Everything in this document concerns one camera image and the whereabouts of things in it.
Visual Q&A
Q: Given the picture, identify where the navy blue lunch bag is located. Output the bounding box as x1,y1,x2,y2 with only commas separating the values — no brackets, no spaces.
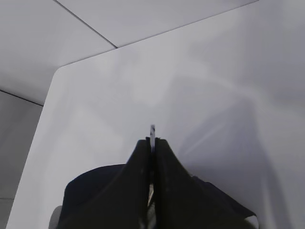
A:
49,124,259,229

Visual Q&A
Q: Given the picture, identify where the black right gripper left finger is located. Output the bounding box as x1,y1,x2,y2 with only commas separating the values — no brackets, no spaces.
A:
96,139,151,229

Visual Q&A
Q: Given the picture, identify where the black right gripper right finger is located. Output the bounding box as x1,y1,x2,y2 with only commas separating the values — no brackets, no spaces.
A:
154,138,229,229

